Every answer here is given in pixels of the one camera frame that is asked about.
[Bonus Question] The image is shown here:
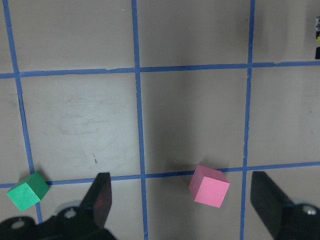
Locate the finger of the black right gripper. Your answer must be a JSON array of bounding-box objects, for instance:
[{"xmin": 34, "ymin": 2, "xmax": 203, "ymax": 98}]
[{"xmin": 315, "ymin": 47, "xmax": 320, "ymax": 60}]

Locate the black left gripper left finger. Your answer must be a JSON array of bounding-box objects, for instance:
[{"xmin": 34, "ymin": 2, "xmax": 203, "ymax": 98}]
[{"xmin": 80, "ymin": 172, "xmax": 112, "ymax": 229}]

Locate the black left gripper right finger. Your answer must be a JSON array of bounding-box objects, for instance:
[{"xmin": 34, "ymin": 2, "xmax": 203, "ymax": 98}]
[{"xmin": 250, "ymin": 171, "xmax": 294, "ymax": 238}]

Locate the yellow push button switch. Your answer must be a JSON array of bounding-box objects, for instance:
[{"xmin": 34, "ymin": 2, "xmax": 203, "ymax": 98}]
[{"xmin": 315, "ymin": 16, "xmax": 320, "ymax": 41}]

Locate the pink cube centre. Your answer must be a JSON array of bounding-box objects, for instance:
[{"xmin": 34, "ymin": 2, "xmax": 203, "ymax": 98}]
[{"xmin": 189, "ymin": 165, "xmax": 230, "ymax": 208}]

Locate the green cube far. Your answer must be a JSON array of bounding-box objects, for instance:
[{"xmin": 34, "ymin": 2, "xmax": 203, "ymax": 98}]
[{"xmin": 6, "ymin": 172, "xmax": 50, "ymax": 212}]

